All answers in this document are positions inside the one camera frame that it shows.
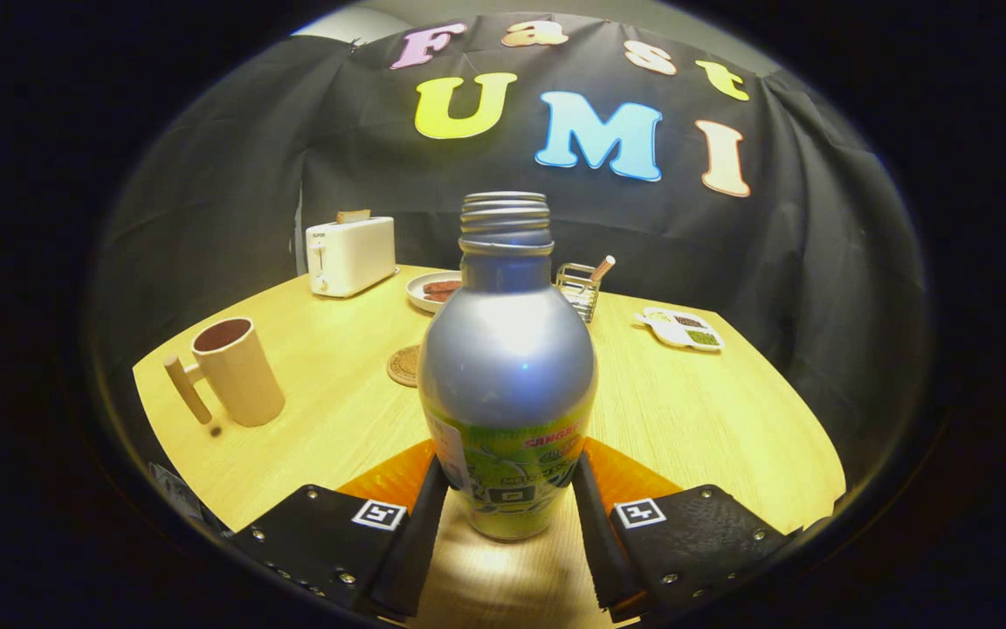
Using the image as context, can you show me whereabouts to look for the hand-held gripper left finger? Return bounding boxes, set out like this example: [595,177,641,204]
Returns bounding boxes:
[232,439,451,623]

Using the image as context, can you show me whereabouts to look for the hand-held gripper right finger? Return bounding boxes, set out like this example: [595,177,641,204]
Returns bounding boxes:
[571,437,796,623]

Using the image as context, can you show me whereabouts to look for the round cork coaster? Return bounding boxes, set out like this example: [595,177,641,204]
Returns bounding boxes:
[386,343,424,388]

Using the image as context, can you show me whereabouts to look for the silver juice bottle green label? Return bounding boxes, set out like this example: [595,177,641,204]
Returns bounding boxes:
[417,191,599,542]

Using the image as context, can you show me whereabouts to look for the beige cup with wooden handle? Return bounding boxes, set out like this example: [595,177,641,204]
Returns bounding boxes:
[162,317,286,428]

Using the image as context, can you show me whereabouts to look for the wooden table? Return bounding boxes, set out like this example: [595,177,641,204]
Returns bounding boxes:
[133,265,847,629]

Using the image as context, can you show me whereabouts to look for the white divided condiment dish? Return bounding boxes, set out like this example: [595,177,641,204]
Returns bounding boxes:
[634,307,725,352]

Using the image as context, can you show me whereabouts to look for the white round plate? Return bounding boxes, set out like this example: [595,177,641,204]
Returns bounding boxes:
[405,271,464,315]

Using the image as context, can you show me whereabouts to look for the white toaster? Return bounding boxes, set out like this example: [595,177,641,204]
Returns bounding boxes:
[306,216,396,299]

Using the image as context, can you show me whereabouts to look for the metal wire holder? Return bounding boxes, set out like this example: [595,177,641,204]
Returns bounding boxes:
[555,262,602,324]

